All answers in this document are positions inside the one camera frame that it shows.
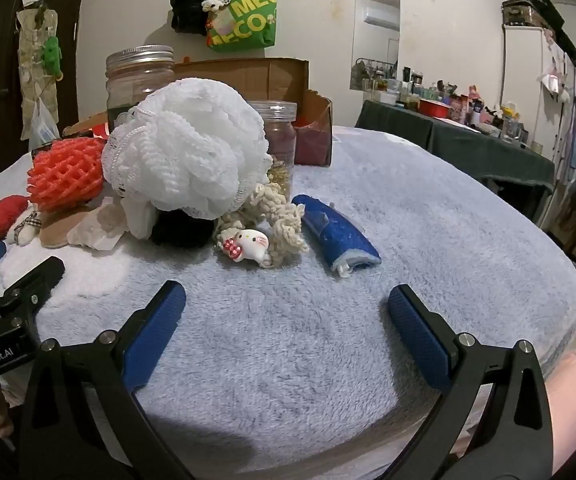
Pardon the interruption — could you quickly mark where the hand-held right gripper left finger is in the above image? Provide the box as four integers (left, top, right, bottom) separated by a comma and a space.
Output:
18, 280, 193, 480

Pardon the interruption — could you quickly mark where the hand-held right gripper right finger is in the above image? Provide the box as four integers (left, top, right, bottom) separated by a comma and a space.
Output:
387, 284, 556, 480

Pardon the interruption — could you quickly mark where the red plush toy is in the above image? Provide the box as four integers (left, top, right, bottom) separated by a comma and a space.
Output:
0, 195, 30, 240

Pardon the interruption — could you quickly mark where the red foam net sleeve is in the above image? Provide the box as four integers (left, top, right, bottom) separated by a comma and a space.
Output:
26, 137, 106, 212

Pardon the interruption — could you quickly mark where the blue cloth pouch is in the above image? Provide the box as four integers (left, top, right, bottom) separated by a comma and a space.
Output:
291, 194, 383, 277

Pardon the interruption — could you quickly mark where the cream knit scrunchie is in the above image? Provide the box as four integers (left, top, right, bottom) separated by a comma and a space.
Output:
213, 182, 309, 268

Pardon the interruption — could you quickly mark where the white mesh bath loofah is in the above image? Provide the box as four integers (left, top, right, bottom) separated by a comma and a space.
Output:
100, 77, 273, 241

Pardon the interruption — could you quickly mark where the cardboard box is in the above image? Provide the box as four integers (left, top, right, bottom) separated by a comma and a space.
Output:
63, 57, 333, 168

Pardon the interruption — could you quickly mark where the beige cloth pad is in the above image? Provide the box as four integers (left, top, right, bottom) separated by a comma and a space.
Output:
39, 204, 119, 249

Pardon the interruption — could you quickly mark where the clear plastic wrapper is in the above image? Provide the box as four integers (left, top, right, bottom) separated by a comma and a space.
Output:
68, 199, 133, 252

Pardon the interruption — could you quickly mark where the black fuzzy object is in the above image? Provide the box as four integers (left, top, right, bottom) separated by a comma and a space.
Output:
150, 208, 216, 249

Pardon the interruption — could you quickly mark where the pink pillow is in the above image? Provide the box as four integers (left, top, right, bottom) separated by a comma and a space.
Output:
542, 349, 576, 457

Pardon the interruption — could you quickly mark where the table with green cloth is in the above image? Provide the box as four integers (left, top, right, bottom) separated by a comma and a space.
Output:
355, 100, 556, 221

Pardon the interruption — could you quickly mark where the dark wooden door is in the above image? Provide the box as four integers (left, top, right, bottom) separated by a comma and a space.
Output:
0, 0, 92, 177

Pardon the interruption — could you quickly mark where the beige hanging organizer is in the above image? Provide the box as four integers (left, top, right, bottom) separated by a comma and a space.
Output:
15, 6, 62, 127

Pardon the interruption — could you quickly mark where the green plush frog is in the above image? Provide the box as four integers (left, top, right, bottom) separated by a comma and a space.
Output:
41, 36, 65, 81

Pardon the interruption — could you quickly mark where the glass jar with metal lid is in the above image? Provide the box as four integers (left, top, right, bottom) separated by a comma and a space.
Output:
104, 45, 176, 133

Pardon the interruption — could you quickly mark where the clear plastic jar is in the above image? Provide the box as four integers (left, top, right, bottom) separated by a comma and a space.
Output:
248, 101, 299, 198

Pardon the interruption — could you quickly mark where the row of cosmetic bottles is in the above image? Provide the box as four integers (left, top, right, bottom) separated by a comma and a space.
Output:
368, 65, 543, 153

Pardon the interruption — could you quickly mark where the white refrigerator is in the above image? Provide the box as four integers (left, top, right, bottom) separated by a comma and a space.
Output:
500, 25, 576, 171

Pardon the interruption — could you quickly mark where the green tote bag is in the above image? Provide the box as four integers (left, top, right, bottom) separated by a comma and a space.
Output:
206, 0, 279, 53

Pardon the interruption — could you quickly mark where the black hanging bag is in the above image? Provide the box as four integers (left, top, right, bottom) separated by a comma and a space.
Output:
169, 0, 219, 36

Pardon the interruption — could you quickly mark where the black bag on cabinet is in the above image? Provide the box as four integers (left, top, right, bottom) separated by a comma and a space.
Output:
502, 0, 576, 36

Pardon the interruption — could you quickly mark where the wall mirror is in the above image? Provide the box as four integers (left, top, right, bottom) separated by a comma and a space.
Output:
350, 0, 401, 93

